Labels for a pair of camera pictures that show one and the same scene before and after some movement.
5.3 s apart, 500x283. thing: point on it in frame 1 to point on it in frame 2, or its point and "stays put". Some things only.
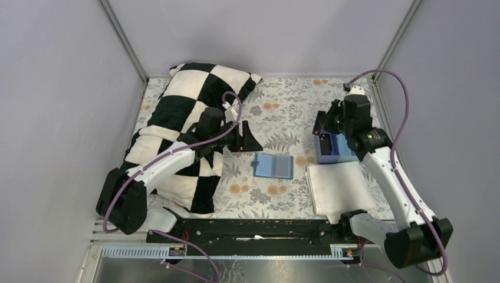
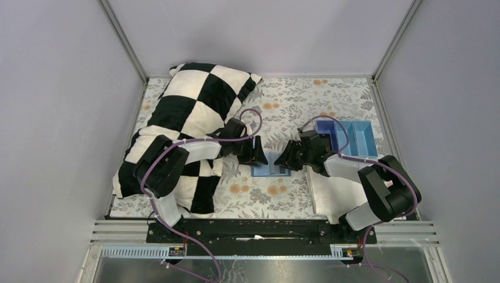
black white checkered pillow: x=187 y=90 stays put
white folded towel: x=337 y=188 stays put
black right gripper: x=326 y=122 to x=303 y=151
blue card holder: x=273 y=166 stays put
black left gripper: x=240 y=137 to x=249 y=148
